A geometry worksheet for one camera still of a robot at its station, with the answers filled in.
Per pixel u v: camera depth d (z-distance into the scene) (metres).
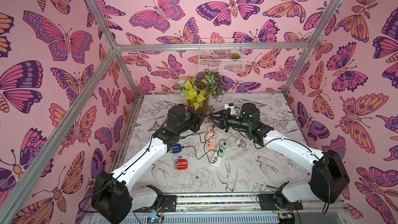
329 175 0.42
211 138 0.92
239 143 0.91
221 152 0.83
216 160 0.85
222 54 0.97
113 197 0.39
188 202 0.75
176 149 0.90
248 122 0.61
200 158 0.88
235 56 0.92
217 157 0.85
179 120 0.59
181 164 0.83
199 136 0.97
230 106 0.75
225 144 0.85
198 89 0.90
